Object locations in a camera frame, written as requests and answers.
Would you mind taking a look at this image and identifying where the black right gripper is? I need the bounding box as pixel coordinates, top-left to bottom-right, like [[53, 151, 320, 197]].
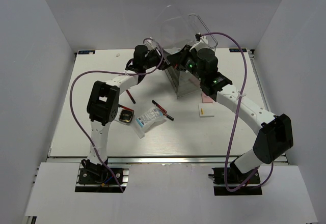
[[167, 45, 205, 82]]

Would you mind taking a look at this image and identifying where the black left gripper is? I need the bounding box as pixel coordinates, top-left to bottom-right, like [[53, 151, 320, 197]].
[[142, 45, 172, 71]]

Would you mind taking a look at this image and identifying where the clear acrylic makeup organizer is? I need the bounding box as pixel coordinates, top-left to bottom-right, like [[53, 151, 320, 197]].
[[156, 5, 218, 98]]

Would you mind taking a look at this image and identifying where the clear packet blue label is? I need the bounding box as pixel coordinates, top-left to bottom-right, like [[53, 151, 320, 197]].
[[131, 107, 166, 138]]

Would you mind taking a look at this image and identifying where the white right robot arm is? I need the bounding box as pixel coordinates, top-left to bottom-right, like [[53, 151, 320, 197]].
[[167, 45, 293, 183]]

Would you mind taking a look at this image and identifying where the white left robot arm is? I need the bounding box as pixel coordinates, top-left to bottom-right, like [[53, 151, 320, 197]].
[[87, 45, 164, 183]]

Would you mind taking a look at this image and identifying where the pink makeup box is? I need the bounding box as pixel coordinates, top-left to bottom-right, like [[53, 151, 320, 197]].
[[201, 93, 214, 103]]

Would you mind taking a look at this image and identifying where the dark red lipstick tube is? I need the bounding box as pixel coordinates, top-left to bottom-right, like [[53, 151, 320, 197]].
[[126, 90, 136, 104]]

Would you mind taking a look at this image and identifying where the short red lip pencil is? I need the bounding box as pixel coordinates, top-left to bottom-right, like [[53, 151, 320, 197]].
[[119, 104, 130, 109]]

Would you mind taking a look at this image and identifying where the red lip gloss black cap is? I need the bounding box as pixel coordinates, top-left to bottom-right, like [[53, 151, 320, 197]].
[[152, 100, 167, 114]]

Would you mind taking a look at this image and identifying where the blue table label right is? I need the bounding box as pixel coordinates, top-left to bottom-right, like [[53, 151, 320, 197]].
[[229, 48, 247, 53]]

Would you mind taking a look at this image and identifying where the blue table label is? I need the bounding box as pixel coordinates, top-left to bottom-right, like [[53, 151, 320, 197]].
[[77, 50, 95, 55], [229, 48, 247, 53]]

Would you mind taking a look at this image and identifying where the red lip gloss tube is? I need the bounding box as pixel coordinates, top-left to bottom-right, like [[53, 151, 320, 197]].
[[162, 113, 174, 121]]

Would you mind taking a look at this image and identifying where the white box yellow label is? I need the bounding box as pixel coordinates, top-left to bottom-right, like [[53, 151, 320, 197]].
[[198, 103, 215, 118]]

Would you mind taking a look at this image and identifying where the black square compact case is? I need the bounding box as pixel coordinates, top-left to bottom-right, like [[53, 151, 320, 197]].
[[118, 109, 134, 124]]

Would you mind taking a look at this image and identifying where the blue table label left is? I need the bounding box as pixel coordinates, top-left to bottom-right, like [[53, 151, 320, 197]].
[[77, 50, 95, 55]]

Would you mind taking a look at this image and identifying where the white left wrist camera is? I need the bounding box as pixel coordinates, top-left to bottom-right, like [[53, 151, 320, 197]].
[[143, 37, 159, 50]]

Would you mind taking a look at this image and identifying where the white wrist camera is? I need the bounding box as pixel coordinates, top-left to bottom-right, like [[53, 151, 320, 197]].
[[192, 33, 210, 51], [143, 37, 159, 50]]

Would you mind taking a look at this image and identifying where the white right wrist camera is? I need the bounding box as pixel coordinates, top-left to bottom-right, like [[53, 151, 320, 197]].
[[192, 33, 210, 51]]

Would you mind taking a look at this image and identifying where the aluminium table edge rail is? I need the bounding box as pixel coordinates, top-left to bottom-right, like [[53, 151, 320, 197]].
[[46, 155, 289, 165]]

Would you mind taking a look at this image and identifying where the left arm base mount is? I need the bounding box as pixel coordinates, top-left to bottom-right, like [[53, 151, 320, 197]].
[[75, 159, 128, 193]]

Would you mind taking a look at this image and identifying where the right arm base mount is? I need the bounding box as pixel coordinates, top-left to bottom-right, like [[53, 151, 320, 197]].
[[208, 167, 262, 196]]

